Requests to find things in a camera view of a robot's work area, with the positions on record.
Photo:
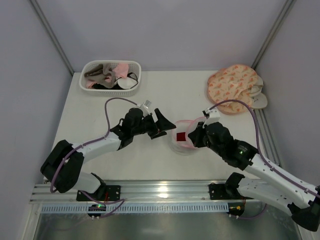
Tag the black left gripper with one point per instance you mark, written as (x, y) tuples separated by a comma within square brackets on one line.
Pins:
[(153, 126)]

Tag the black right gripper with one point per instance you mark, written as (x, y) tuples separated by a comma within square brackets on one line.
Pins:
[(199, 136)]

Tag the white mesh laundry bag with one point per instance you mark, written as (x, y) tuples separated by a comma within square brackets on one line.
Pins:
[(179, 141)]

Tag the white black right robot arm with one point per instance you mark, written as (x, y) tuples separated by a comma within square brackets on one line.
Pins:
[(300, 200)]

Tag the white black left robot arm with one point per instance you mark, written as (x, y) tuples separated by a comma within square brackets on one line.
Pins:
[(63, 166)]

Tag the stack of patterned laundry bags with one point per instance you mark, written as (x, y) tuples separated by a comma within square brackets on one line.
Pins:
[(237, 83)]

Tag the pile of underwear in basket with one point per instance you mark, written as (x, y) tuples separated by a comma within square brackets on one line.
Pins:
[(106, 77)]

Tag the white plastic basket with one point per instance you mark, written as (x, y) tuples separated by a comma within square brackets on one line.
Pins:
[(134, 67)]

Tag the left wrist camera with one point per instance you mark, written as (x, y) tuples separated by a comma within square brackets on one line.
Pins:
[(145, 108)]

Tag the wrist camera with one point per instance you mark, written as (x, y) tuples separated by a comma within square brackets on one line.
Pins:
[(212, 116), (145, 108)]

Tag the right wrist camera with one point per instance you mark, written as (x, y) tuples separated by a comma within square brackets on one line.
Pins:
[(212, 116)]

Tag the aluminium front rail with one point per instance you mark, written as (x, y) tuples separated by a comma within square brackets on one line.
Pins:
[(136, 190)]

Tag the aluminium rail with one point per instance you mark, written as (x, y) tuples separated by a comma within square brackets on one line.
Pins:
[(268, 142), (136, 190)]

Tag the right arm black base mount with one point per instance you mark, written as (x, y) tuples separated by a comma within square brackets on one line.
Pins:
[(217, 191)]

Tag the right side aluminium rail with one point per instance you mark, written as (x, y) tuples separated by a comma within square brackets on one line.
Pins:
[(268, 142)]

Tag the white slotted cable duct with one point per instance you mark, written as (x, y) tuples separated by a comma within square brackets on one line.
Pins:
[(136, 208)]

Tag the right aluminium corner post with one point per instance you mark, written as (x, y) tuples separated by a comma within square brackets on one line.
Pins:
[(272, 33)]

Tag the aluminium corner post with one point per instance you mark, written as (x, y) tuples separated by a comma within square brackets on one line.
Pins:
[(272, 33), (51, 34)]

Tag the left aluminium corner post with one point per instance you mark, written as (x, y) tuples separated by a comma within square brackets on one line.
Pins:
[(51, 34)]

